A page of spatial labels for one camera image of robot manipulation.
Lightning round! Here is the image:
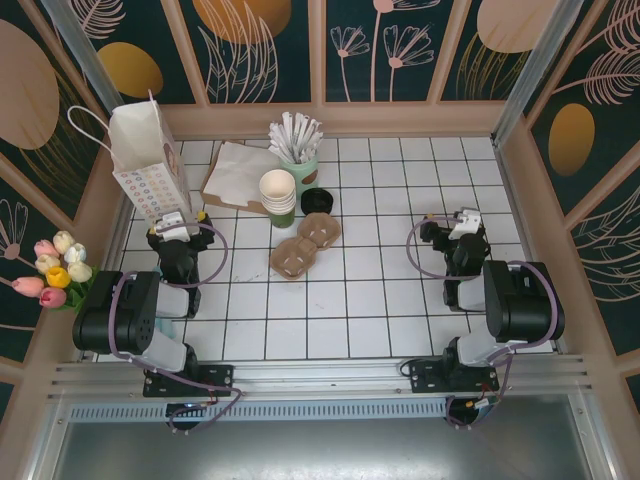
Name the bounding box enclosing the white printed paper bag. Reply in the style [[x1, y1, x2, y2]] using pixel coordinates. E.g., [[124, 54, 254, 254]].
[[67, 89, 194, 224]]

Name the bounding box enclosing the stack of brown napkins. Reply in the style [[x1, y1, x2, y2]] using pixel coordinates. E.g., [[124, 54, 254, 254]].
[[200, 141, 281, 217]]

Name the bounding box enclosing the white paper napkin stack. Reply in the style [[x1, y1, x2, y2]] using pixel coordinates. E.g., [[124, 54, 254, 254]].
[[205, 141, 279, 205]]

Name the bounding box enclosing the stack of green paper cups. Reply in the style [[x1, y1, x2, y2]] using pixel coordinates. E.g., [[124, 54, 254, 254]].
[[258, 168, 297, 229]]

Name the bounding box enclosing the artificial tulip bouquet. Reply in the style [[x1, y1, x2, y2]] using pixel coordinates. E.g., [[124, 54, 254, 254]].
[[10, 229, 104, 314]]

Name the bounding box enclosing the green straw holder cup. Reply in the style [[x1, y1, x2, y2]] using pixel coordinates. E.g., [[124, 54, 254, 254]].
[[278, 149, 320, 187]]

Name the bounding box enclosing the black cup lid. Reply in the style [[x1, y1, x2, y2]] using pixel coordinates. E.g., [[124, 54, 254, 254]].
[[300, 188, 335, 215]]

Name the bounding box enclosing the bundle of paper-wrapped straws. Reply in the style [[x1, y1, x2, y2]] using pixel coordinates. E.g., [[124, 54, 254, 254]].
[[268, 110, 326, 165]]

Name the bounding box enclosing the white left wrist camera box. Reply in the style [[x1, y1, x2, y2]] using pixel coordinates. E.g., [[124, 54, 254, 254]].
[[153, 211, 195, 240]]

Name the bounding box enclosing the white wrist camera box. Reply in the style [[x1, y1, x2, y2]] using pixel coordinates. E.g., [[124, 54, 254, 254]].
[[447, 207, 482, 240], [153, 211, 195, 240]]

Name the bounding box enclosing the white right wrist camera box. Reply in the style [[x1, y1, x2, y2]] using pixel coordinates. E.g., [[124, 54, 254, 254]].
[[447, 207, 482, 240]]

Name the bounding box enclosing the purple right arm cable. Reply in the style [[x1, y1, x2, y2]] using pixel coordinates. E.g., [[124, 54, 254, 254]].
[[405, 215, 566, 431]]

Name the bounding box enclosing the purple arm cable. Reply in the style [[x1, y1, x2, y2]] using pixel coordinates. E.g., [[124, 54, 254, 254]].
[[108, 222, 245, 435], [405, 215, 566, 431]]

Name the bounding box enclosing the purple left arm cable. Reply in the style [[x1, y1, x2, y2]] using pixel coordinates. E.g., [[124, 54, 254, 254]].
[[108, 222, 245, 435]]

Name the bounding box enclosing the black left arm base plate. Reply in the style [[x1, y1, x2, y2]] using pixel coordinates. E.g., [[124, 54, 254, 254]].
[[143, 363, 235, 399]]

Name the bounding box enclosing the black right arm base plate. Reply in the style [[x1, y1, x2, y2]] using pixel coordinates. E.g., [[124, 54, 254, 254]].
[[409, 359, 501, 394]]

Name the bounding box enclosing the aluminium rail frame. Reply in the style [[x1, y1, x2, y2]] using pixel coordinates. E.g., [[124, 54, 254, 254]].
[[47, 352, 604, 401]]

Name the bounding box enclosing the aluminium corner post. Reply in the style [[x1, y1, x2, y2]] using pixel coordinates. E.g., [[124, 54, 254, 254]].
[[491, 0, 585, 149], [38, 0, 126, 124]]

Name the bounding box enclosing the slotted grey cable duct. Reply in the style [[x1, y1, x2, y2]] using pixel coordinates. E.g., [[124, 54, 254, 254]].
[[67, 402, 451, 422]]

